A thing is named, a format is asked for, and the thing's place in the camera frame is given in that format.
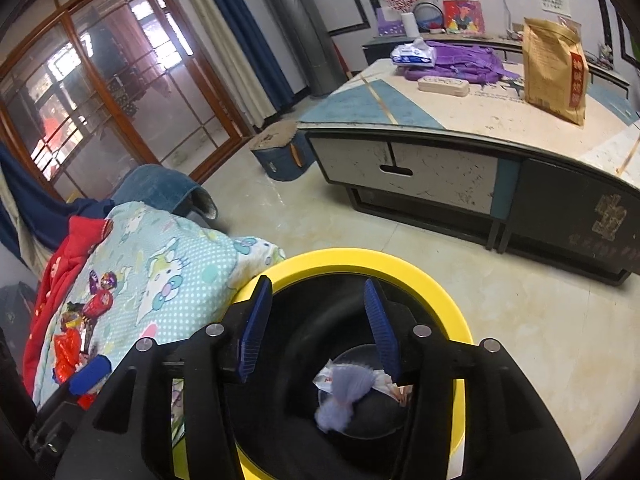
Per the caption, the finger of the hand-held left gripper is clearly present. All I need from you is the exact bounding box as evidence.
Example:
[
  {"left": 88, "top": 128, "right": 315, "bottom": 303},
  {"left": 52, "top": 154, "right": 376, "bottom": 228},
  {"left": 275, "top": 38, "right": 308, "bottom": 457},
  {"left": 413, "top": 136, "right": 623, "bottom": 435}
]
[{"left": 52, "top": 355, "right": 114, "bottom": 413}]

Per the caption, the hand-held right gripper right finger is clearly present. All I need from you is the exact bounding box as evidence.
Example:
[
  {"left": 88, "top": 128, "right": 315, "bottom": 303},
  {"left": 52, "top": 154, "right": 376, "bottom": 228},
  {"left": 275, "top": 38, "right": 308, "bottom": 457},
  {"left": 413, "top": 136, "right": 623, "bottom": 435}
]
[{"left": 363, "top": 279, "right": 582, "bottom": 480}]

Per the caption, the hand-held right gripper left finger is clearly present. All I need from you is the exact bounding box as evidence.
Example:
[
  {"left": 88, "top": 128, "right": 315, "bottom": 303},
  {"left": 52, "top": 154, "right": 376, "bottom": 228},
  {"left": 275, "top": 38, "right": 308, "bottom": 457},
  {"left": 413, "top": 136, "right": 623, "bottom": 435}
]
[{"left": 54, "top": 276, "right": 275, "bottom": 480}]

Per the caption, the orange-red plastic wrapper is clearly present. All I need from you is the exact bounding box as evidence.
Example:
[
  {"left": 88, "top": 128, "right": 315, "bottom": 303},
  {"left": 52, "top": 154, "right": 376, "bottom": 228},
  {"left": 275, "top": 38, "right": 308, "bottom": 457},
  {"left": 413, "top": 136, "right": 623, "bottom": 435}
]
[{"left": 52, "top": 330, "right": 84, "bottom": 384}]

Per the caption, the multicoloured candy wrapper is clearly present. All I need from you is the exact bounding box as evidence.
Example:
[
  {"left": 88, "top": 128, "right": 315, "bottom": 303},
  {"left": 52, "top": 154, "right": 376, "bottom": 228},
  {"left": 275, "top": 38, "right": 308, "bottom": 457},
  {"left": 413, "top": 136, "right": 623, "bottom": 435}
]
[{"left": 60, "top": 310, "right": 94, "bottom": 334}]

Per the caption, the red candy wrapper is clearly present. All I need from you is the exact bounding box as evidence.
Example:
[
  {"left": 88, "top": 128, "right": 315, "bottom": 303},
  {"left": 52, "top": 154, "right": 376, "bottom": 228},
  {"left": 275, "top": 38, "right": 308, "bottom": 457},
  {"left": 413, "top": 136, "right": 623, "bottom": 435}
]
[{"left": 81, "top": 289, "right": 114, "bottom": 319}]

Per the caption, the lilac candy wrapper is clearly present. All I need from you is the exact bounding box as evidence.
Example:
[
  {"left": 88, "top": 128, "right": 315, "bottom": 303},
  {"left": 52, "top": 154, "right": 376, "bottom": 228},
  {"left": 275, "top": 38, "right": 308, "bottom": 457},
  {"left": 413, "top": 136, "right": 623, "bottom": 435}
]
[{"left": 314, "top": 364, "right": 376, "bottom": 435}]

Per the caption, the yellow-rimmed black trash bin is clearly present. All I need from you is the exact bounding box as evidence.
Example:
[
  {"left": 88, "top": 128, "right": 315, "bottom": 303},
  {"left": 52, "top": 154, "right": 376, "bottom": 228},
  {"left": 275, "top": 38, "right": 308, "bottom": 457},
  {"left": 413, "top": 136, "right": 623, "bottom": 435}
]
[{"left": 172, "top": 247, "right": 473, "bottom": 480}]

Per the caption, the purple candy wrapper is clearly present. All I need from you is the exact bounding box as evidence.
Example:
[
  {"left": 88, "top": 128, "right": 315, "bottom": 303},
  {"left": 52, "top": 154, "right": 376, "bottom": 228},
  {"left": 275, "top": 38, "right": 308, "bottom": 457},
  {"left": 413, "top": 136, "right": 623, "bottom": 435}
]
[{"left": 89, "top": 270, "right": 119, "bottom": 292}]

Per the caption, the white plastic wrapper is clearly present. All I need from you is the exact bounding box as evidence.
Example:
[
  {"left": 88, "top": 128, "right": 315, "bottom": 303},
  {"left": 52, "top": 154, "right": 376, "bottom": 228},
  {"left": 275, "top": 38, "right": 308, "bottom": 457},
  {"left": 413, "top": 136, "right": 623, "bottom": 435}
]
[{"left": 313, "top": 360, "right": 413, "bottom": 406}]

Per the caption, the cartoon cat printed blanket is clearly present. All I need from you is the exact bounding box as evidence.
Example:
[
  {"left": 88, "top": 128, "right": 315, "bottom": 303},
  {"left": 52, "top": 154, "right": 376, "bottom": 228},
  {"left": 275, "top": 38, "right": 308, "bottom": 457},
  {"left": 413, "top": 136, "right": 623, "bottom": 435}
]
[{"left": 32, "top": 201, "right": 287, "bottom": 411}]

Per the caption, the red cloth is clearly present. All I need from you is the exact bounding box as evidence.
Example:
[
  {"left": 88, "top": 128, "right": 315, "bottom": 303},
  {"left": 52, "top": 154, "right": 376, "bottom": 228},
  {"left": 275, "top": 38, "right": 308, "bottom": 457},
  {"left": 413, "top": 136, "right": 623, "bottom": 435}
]
[{"left": 22, "top": 216, "right": 113, "bottom": 396}]

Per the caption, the dark blue cloth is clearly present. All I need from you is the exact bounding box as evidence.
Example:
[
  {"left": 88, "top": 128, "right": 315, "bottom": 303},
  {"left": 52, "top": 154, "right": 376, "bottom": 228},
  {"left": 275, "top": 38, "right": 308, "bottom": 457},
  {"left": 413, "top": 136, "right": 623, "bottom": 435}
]
[{"left": 0, "top": 145, "right": 116, "bottom": 261}]

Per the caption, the blue denim cloth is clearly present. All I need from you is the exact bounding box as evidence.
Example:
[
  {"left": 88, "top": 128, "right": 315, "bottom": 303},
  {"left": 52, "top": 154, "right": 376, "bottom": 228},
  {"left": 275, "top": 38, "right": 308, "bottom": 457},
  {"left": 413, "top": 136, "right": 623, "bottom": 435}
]
[{"left": 111, "top": 164, "right": 219, "bottom": 223}]

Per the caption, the low coffee table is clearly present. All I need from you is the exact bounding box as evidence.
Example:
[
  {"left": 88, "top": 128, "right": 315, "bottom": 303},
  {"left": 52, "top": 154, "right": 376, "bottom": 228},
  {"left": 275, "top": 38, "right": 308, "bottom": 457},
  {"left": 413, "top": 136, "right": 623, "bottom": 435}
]
[{"left": 296, "top": 57, "right": 640, "bottom": 287}]

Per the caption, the beige power strip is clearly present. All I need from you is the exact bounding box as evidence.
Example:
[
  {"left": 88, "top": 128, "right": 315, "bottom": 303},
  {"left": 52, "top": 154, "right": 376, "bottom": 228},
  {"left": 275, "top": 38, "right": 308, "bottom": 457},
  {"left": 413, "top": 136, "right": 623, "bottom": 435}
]
[{"left": 417, "top": 76, "right": 471, "bottom": 97}]

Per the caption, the white tissue pack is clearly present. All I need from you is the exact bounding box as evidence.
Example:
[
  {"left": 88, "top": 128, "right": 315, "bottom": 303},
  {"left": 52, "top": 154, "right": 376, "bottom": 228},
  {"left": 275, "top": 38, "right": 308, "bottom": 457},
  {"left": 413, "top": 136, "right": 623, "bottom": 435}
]
[{"left": 390, "top": 37, "right": 437, "bottom": 69}]

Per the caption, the beige curtain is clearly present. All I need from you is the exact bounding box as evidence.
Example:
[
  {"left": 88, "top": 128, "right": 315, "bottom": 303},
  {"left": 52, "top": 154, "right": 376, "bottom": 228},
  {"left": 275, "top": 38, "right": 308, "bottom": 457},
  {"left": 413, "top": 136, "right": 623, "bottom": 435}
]
[{"left": 167, "top": 0, "right": 276, "bottom": 128}]

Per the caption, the purple bag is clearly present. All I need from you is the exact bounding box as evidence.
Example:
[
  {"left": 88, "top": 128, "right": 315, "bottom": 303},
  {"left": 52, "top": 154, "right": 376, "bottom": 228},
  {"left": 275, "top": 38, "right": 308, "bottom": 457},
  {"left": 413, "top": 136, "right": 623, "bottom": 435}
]
[{"left": 402, "top": 40, "right": 523, "bottom": 86}]

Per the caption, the wooden sliding glass door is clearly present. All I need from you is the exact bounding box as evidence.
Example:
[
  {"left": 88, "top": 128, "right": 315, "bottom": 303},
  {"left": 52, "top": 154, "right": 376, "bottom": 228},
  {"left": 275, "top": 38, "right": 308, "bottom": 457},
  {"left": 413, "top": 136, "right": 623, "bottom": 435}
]
[{"left": 0, "top": 0, "right": 253, "bottom": 201}]

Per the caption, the blue curtain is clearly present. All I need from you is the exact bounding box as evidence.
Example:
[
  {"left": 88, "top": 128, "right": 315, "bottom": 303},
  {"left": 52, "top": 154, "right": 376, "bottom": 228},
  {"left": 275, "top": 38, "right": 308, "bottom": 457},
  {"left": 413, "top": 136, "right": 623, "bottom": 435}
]
[{"left": 192, "top": 0, "right": 296, "bottom": 116}]

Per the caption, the brown paper bag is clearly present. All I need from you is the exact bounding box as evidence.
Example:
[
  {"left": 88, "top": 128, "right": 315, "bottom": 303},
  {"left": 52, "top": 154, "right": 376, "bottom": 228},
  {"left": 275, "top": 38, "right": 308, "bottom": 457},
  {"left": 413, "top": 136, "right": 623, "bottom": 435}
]
[{"left": 522, "top": 16, "right": 587, "bottom": 126}]

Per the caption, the round desk fan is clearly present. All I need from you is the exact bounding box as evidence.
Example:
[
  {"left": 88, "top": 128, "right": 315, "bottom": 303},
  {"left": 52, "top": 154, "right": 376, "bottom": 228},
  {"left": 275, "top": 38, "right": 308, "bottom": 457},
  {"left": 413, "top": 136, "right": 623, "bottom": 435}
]
[{"left": 414, "top": 1, "right": 446, "bottom": 32}]

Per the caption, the colourful painting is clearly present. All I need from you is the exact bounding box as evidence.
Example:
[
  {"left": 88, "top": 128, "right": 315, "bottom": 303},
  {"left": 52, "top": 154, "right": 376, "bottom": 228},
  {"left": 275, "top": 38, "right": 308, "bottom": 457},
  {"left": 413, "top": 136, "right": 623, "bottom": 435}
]
[{"left": 442, "top": 0, "right": 486, "bottom": 35}]

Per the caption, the silver duct pipe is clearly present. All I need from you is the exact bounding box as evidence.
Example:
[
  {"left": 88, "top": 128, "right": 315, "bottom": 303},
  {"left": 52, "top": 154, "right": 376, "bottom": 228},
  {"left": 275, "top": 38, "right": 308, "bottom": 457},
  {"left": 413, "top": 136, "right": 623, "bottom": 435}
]
[{"left": 255, "top": 0, "right": 351, "bottom": 98}]

